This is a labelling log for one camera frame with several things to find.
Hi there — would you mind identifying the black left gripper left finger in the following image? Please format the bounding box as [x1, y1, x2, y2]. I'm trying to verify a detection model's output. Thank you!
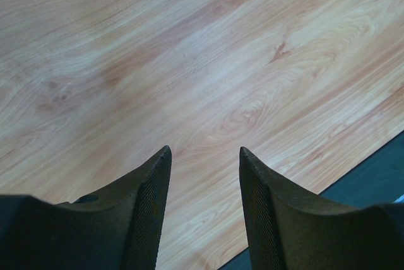
[1, 146, 172, 269]

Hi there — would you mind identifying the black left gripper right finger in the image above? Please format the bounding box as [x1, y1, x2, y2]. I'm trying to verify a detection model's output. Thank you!
[239, 147, 403, 269]

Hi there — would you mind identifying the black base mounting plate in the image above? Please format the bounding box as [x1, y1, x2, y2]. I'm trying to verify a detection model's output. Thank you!
[225, 134, 403, 269]

